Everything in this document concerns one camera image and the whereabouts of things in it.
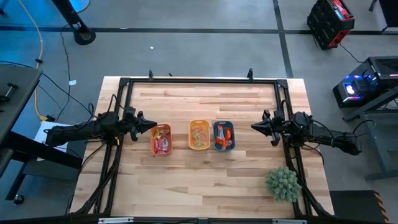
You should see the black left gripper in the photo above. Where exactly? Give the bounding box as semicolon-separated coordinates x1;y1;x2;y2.
119;106;158;142

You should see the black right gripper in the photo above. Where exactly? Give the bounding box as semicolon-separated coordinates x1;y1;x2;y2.
251;109;293;146

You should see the orange plastic bin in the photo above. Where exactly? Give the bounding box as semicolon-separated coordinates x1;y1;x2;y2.
150;123;174;156

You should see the yellow plastic bin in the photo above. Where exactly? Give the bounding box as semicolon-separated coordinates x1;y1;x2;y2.
188;119;211;151

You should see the teal plastic bin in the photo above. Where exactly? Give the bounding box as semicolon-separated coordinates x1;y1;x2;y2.
213;120;236;152

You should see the green artificial plant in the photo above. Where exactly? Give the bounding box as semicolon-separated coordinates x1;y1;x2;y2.
264;167;303;203

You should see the white paper sheet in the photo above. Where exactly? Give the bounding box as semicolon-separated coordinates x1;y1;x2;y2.
33;120;72;153

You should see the black pole stand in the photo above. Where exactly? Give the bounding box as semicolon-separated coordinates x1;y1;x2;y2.
51;0;96;46

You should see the dark grey side table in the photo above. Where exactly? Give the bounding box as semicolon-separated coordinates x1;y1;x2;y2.
341;88;398;182

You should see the black hazard-striped mat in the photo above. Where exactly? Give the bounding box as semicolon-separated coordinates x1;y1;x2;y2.
329;190;390;224

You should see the red black tool case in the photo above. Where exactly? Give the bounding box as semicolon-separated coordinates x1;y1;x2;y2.
307;0;356;50

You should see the black computer tower with lights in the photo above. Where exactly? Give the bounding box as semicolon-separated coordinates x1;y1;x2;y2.
332;55;398;109

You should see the black desk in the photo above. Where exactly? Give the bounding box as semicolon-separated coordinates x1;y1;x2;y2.
0;65;84;202

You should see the blue lit round base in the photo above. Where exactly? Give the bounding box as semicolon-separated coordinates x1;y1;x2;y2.
68;0;90;13

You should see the black furniture corner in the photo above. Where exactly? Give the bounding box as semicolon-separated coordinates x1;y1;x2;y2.
369;0;398;34

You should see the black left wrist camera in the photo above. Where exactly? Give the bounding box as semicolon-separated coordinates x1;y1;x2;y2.
124;106;137;121

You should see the black aluminium table frame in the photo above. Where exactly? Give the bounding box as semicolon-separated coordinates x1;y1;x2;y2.
70;76;333;218

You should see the black floor cable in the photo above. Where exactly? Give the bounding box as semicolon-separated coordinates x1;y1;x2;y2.
59;24;82;103
0;60;94;118

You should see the metal bracket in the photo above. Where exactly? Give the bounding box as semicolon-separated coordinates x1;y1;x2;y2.
272;219;308;224
98;217;135;224

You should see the black tool case cable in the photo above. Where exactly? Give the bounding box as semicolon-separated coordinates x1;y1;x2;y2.
338;42;364;63

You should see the yellow cable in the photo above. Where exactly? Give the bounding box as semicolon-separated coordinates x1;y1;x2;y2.
17;0;49;121

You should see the black clamp handle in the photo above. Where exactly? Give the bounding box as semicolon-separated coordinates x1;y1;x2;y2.
0;82;19;103

